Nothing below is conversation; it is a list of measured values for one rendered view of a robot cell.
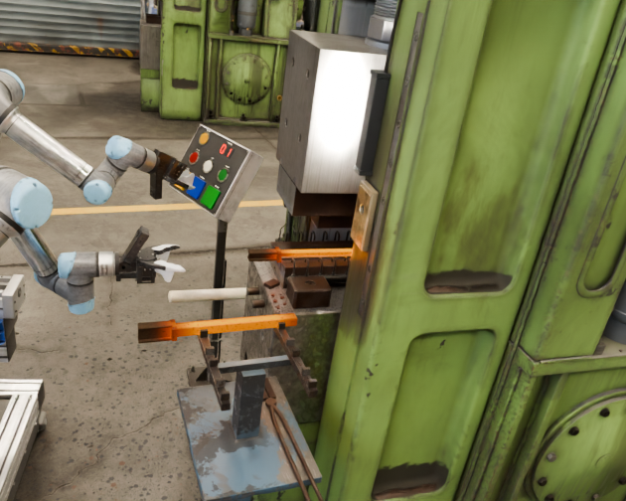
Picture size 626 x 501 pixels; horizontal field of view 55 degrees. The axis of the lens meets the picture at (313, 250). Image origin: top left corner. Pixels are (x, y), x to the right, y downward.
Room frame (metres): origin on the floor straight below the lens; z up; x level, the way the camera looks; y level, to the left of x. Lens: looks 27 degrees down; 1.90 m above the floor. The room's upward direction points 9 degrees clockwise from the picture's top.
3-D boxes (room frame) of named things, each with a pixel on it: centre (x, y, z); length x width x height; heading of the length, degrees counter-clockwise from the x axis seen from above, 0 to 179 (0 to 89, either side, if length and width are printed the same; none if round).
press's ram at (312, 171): (1.77, -0.10, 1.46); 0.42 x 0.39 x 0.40; 111
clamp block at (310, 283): (1.59, -0.01, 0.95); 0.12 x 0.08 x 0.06; 111
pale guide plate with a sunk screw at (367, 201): (1.49, -0.12, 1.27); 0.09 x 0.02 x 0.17; 21
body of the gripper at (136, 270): (1.55, 0.52, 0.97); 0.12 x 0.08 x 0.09; 111
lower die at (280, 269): (1.81, -0.08, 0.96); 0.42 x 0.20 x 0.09; 111
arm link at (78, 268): (1.50, 0.67, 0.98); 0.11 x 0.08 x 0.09; 111
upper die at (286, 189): (1.81, -0.08, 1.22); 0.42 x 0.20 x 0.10; 111
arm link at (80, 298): (1.51, 0.68, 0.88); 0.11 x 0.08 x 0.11; 60
